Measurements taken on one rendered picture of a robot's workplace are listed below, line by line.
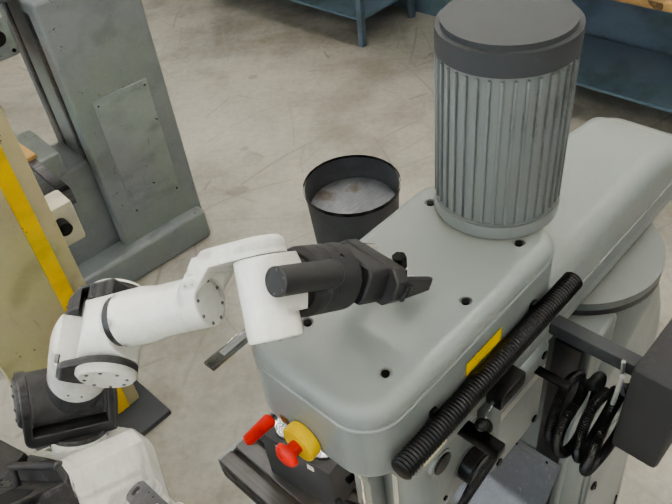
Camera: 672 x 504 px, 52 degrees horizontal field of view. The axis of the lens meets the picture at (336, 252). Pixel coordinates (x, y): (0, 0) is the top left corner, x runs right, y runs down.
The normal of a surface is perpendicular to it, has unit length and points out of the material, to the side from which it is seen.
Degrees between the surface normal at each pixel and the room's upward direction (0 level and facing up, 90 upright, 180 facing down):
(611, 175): 0
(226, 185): 0
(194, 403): 0
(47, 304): 90
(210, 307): 71
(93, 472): 57
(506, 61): 90
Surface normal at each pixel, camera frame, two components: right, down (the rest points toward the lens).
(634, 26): -0.68, 0.54
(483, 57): -0.48, 0.62
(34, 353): 0.73, 0.40
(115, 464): 0.71, -0.22
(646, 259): -0.10, -0.74
